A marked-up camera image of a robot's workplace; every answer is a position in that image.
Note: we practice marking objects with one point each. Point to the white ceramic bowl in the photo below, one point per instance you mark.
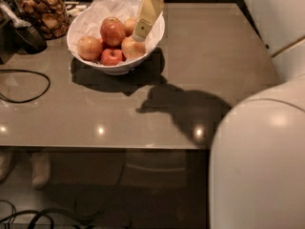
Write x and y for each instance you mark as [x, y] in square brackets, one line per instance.
[127, 68]

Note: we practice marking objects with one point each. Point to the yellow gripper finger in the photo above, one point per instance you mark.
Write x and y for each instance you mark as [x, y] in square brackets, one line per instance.
[148, 13]

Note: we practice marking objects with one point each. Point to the top centre red apple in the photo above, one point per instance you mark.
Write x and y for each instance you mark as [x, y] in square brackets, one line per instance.
[112, 31]

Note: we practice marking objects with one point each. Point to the glass jar of dried slices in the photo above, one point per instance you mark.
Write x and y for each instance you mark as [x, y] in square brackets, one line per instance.
[49, 16]

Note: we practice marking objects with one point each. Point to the small front red apple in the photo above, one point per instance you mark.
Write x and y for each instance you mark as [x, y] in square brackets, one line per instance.
[111, 57]

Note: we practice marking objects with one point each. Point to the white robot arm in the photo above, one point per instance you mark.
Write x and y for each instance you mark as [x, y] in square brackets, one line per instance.
[237, 104]

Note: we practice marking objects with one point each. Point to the black appliance with silver handle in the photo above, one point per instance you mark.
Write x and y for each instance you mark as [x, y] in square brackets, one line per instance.
[25, 35]

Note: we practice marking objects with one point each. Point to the yellow-red apple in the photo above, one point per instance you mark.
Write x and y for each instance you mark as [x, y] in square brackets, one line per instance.
[89, 48]
[129, 25]
[132, 49]

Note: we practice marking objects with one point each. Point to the white paper bowl liner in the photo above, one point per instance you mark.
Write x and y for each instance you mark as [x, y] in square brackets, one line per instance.
[95, 13]

